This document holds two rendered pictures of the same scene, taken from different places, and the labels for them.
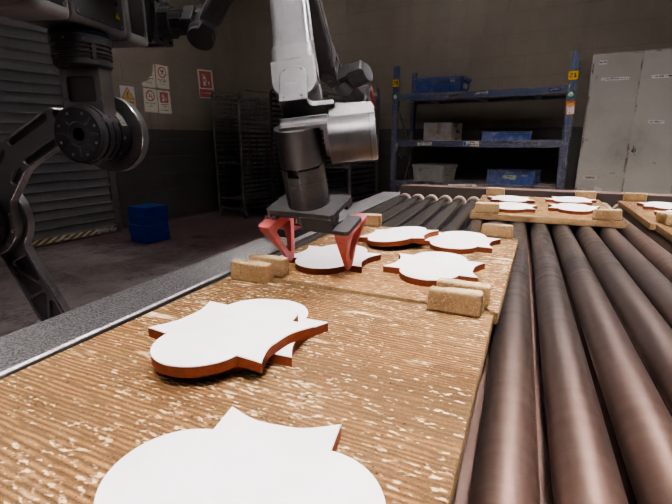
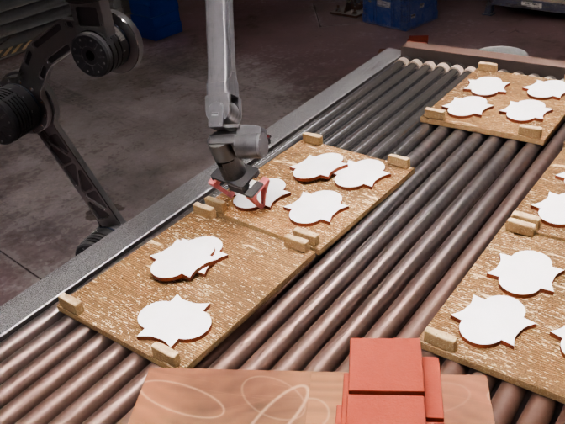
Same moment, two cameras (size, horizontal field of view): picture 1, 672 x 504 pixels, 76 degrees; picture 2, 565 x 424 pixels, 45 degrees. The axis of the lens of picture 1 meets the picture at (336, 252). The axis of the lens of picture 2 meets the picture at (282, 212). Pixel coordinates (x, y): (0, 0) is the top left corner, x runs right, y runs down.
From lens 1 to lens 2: 1.07 m
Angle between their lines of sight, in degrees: 23
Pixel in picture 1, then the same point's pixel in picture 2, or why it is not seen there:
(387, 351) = (247, 272)
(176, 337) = (160, 262)
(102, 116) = (106, 39)
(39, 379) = (112, 277)
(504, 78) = not seen: outside the picture
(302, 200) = (227, 176)
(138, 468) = (148, 311)
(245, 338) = (187, 264)
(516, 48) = not seen: outside the picture
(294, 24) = (219, 63)
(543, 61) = not seen: outside the picture
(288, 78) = (213, 111)
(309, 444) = (197, 308)
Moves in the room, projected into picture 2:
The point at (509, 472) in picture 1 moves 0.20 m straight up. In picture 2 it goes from (261, 321) to (250, 234)
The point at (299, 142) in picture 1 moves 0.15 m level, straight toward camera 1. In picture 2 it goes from (219, 151) to (203, 187)
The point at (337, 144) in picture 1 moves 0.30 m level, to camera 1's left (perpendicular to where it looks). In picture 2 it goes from (240, 153) to (112, 151)
